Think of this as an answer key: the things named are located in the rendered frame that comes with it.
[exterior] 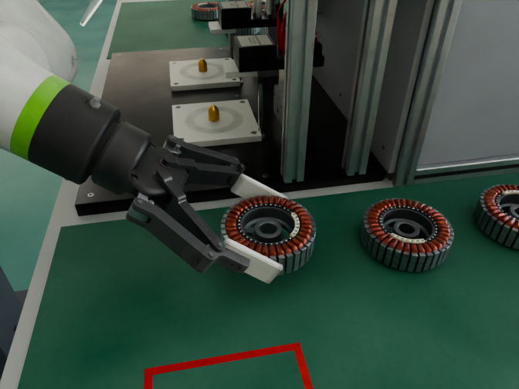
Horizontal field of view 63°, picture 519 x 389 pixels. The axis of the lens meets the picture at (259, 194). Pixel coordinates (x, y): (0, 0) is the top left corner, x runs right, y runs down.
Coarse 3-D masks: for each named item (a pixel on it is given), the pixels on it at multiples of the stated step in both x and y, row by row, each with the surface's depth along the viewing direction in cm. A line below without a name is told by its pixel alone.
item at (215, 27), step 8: (224, 8) 87; (232, 8) 87; (240, 8) 87; (248, 8) 88; (224, 16) 88; (232, 16) 88; (240, 16) 88; (248, 16) 88; (264, 16) 91; (272, 16) 91; (280, 16) 91; (216, 24) 92; (224, 24) 88; (232, 24) 88; (240, 24) 89; (248, 24) 89; (256, 24) 89; (264, 24) 90; (272, 24) 90; (216, 32) 89; (224, 32) 90; (232, 32) 90; (264, 32) 94
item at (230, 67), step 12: (240, 36) 72; (252, 36) 72; (264, 36) 72; (240, 48) 68; (252, 48) 68; (264, 48) 68; (276, 48) 74; (228, 60) 74; (240, 60) 69; (252, 60) 69; (264, 60) 70; (276, 60) 70; (228, 72) 70; (240, 72) 70; (252, 72) 71
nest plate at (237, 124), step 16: (176, 112) 80; (192, 112) 80; (208, 112) 80; (224, 112) 80; (240, 112) 80; (176, 128) 75; (192, 128) 75; (208, 128) 75; (224, 128) 75; (240, 128) 75; (256, 128) 75; (208, 144) 72; (224, 144) 73
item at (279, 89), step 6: (282, 84) 80; (276, 90) 78; (282, 90) 78; (276, 96) 79; (282, 96) 76; (276, 102) 79; (282, 102) 75; (276, 108) 80; (282, 108) 75; (276, 114) 81; (282, 114) 76; (282, 120) 77
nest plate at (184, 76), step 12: (192, 60) 102; (216, 60) 102; (180, 72) 96; (192, 72) 96; (216, 72) 96; (180, 84) 91; (192, 84) 91; (204, 84) 91; (216, 84) 92; (228, 84) 92
